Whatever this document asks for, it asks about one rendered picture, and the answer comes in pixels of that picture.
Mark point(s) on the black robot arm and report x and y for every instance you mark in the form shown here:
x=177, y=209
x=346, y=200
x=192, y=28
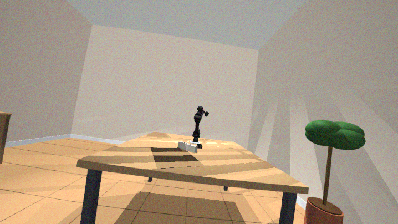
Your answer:
x=197, y=118

